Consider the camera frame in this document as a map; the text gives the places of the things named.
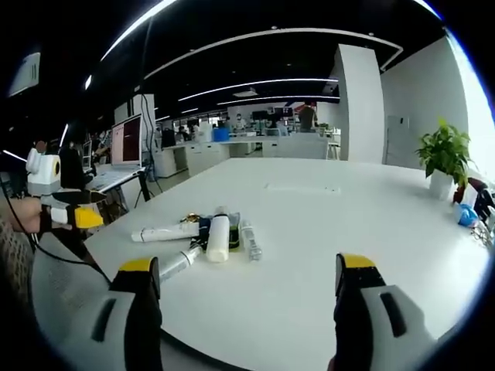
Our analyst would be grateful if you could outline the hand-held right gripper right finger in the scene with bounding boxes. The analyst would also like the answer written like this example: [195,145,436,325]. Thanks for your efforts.
[328,252,438,371]

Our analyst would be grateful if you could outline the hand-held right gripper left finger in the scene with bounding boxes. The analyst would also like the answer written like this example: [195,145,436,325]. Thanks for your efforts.
[49,256,164,371]

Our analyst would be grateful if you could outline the long white skincare tube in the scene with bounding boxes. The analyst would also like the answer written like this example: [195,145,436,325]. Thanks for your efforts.
[130,223,199,244]

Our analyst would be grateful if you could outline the silver skincare tube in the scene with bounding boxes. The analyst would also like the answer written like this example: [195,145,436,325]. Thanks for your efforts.
[157,246,205,284]

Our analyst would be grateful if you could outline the dark blue skincare bottle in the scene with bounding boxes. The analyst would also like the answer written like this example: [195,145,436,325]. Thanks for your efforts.
[188,216,213,249]

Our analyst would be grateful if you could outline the large white skincare bottle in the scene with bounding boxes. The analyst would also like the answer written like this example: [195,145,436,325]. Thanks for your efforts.
[205,206,233,264]

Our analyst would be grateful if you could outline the small clear skincare bottle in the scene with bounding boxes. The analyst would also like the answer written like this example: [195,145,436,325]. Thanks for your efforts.
[237,219,265,262]

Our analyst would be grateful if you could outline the dark green skincare tube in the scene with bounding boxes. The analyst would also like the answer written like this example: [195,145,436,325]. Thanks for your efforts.
[227,210,242,253]

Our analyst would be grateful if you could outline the person's left hand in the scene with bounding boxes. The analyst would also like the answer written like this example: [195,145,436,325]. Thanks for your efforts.
[12,198,44,234]

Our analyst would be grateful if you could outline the white side desk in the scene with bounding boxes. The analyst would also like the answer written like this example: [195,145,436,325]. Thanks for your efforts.
[83,165,152,212]

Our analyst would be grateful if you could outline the grey mesh chair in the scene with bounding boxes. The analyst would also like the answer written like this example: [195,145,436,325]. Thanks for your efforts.
[29,230,114,351]

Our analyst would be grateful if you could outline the open laptop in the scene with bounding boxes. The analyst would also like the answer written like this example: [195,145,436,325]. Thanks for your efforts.
[109,113,143,170]

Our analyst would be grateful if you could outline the blue plastic bag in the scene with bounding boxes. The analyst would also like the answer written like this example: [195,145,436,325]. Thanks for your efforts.
[455,202,480,230]

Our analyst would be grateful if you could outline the dark red object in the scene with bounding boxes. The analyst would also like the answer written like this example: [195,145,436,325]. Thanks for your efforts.
[451,176,471,205]

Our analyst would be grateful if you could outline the green plant in white pot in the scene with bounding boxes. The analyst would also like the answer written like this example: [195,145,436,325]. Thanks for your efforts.
[415,117,477,201]

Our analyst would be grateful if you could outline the grey door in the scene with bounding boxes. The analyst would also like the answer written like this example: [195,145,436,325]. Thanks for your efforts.
[385,114,411,168]

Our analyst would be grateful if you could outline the white chair back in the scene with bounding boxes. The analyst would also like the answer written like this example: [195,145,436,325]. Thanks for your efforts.
[275,136,330,160]

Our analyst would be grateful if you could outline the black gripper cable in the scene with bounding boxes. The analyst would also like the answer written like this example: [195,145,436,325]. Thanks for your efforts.
[4,188,114,285]

